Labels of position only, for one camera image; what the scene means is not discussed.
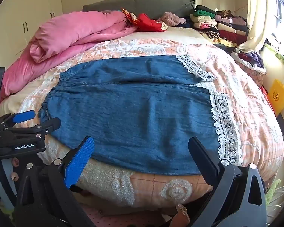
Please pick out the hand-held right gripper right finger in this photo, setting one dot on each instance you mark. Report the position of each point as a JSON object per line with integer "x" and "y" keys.
{"x": 203, "y": 157}

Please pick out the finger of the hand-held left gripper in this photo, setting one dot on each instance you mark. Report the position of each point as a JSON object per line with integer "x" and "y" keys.
{"x": 48, "y": 125}
{"x": 23, "y": 117}

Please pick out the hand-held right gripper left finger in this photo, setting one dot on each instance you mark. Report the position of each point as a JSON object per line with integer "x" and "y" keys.
{"x": 79, "y": 163}

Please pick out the blue denim pants lace trim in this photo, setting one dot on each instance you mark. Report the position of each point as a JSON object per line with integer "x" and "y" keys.
{"x": 132, "y": 123}

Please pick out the peach patterned blanket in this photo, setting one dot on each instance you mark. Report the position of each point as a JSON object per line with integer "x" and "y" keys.
{"x": 250, "y": 123}

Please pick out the green fluffy cloth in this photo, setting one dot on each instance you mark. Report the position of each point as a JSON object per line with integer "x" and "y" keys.
{"x": 273, "y": 186}

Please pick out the pink quilt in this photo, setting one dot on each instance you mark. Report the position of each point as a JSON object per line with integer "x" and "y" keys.
{"x": 61, "y": 40}

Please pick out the white metal rack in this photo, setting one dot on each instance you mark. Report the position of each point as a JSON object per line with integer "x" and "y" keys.
{"x": 281, "y": 201}

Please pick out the yellow box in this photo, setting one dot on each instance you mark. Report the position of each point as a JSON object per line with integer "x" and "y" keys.
{"x": 279, "y": 97}

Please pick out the white wardrobe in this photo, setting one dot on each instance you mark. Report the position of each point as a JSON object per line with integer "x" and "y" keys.
{"x": 26, "y": 9}

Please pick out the purple clothes heap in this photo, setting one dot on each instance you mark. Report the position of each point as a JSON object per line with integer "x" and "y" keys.
{"x": 250, "y": 58}

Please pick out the pile of folded clothes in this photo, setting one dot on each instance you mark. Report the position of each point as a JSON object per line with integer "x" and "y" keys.
{"x": 227, "y": 28}

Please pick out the pink fuzzy garment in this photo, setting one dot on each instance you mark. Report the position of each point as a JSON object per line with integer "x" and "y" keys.
{"x": 171, "y": 19}

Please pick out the red garment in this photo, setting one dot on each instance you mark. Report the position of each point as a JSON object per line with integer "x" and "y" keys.
{"x": 149, "y": 23}

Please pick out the cream curtain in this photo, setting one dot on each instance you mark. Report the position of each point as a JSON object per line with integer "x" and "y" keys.
{"x": 258, "y": 16}

